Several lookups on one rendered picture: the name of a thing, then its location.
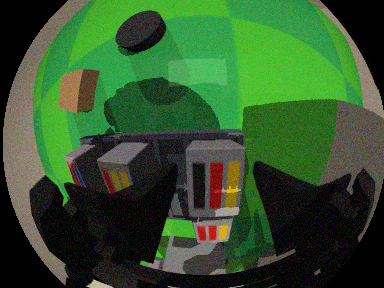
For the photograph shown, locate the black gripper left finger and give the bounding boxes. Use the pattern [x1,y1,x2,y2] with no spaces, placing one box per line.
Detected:
[64,163,177,264]

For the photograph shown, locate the dark grey short cylinder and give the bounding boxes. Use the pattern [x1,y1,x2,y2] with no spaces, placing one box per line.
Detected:
[115,11,167,52]

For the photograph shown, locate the beige flat panel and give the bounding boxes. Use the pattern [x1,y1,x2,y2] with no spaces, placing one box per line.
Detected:
[243,99,384,271]

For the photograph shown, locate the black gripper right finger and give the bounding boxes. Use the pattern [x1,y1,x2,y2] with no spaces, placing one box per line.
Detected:
[253,161,352,257]

